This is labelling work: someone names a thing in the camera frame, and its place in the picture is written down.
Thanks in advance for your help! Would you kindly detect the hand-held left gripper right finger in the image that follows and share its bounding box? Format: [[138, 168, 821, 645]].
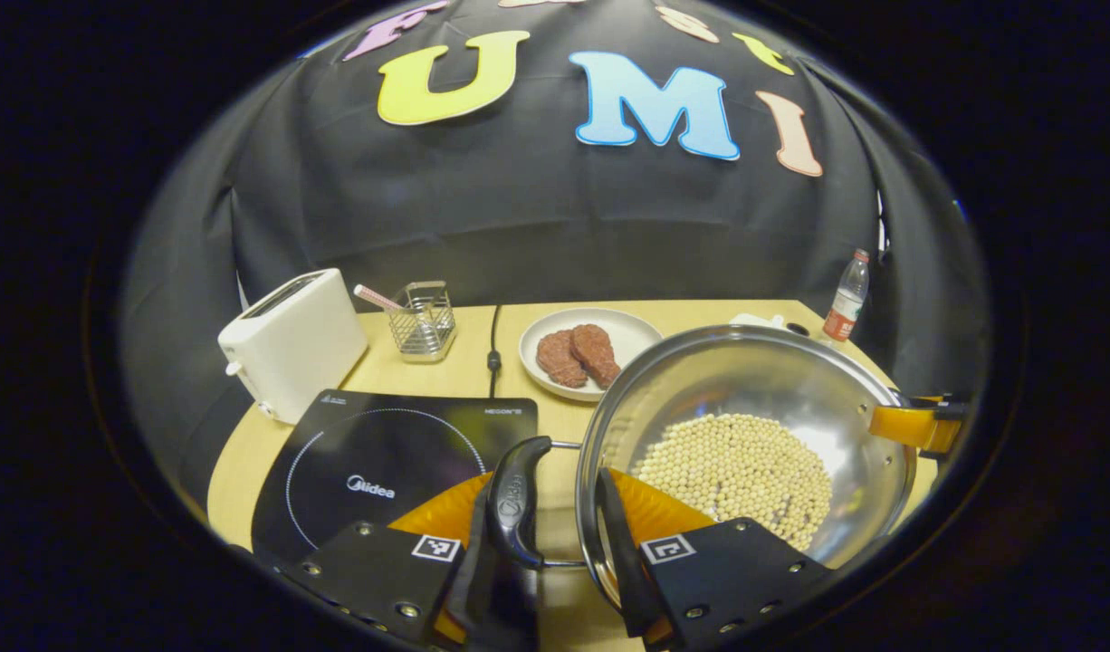
[[594, 466, 833, 651]]

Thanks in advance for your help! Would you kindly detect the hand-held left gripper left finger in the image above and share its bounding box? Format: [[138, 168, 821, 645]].
[[274, 471, 543, 649]]

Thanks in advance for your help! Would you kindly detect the steel pot with black handle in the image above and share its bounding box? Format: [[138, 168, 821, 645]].
[[486, 323, 920, 609]]

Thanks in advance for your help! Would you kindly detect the black induction cooktop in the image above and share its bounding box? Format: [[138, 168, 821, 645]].
[[251, 389, 541, 568]]

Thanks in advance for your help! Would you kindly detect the clear plastic bottle red label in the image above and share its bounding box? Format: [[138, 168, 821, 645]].
[[821, 248, 872, 344]]

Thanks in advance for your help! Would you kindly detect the pile of soybeans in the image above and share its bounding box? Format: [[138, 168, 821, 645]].
[[631, 413, 835, 552]]

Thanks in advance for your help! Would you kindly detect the brown meat patty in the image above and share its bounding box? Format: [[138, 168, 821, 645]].
[[569, 323, 622, 389], [535, 330, 590, 389]]

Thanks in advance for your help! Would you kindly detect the white round plate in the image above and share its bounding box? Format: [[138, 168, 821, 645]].
[[518, 307, 665, 403]]

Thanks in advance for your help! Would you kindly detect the white toaster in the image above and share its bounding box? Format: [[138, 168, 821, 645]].
[[216, 268, 369, 426]]

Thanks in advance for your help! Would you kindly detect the pink straw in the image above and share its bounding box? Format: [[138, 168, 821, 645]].
[[353, 283, 403, 314]]

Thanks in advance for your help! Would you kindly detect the black power cable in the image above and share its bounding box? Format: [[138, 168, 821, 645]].
[[486, 304, 504, 400]]

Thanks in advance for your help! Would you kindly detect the metal wire mesh holder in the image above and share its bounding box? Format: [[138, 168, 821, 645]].
[[388, 280, 458, 364]]

